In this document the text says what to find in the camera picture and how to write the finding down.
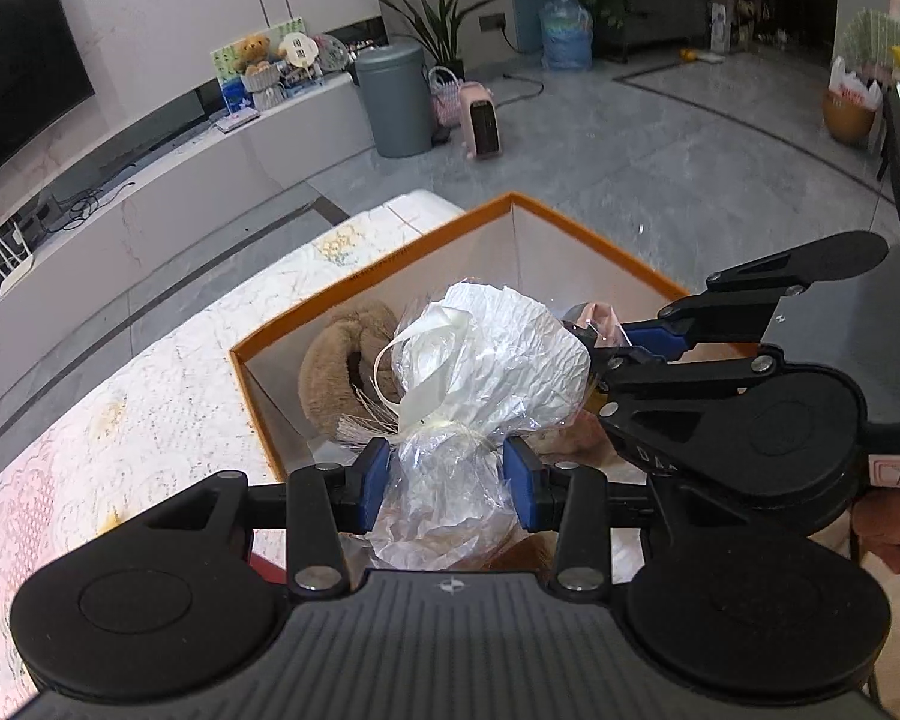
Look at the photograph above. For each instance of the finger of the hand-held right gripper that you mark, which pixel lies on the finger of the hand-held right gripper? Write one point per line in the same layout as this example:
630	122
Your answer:
652	339
645	390

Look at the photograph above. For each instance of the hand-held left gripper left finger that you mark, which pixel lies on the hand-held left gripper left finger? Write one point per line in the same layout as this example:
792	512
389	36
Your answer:
371	480

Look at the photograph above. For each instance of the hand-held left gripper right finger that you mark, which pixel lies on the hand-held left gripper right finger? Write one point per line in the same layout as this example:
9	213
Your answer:
521	480

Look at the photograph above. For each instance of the pink soft item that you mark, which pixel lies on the pink soft item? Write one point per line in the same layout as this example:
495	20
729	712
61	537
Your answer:
594	324

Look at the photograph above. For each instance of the brown plush toy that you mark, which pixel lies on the brown plush toy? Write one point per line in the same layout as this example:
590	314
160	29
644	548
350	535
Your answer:
326	375

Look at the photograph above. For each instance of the white paper bundle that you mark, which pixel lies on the white paper bundle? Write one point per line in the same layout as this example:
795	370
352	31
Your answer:
487	360

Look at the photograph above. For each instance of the orange cardboard box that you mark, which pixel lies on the orange cardboard box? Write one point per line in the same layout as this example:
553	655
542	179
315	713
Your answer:
435	240

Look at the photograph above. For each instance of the person's right hand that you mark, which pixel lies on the person's right hand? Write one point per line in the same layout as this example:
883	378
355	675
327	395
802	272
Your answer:
881	532

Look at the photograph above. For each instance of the white pink patterned tablecloth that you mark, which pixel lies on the white pink patterned tablecloth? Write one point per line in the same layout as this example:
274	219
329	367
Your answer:
142	390

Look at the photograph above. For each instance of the pink space heater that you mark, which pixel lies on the pink space heater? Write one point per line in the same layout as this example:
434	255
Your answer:
481	120

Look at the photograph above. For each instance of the golden basin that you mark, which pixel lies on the golden basin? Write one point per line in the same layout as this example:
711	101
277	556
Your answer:
847	120

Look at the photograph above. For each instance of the blue water jug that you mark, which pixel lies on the blue water jug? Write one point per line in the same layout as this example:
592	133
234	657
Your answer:
566	34

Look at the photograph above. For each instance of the white red plastic bag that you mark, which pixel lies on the white red plastic bag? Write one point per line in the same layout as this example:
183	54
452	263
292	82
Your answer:
855	86

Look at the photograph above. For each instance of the grey marble television cabinet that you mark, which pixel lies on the grey marble television cabinet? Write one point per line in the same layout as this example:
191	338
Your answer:
195	187

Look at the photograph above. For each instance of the grey trash bin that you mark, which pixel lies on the grey trash bin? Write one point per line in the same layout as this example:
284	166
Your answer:
394	101

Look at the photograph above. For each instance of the tall leafy potted plant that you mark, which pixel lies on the tall leafy potted plant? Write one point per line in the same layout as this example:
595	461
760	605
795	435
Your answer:
442	15

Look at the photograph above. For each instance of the white router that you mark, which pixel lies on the white router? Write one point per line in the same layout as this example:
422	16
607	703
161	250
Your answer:
6	247

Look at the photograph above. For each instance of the white round fan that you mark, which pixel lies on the white round fan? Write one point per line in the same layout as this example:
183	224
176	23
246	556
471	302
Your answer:
297	49

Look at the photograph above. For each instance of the green picture board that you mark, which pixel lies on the green picture board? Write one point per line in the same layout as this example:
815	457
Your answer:
229	64

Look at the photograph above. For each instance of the brown teddy bear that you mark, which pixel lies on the brown teddy bear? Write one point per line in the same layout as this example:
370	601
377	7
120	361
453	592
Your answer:
255	52

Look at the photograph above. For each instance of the black television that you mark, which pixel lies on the black television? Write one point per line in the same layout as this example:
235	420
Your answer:
15	67

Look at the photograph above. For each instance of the wall outlet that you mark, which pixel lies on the wall outlet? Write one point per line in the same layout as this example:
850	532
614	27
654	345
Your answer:
492	22

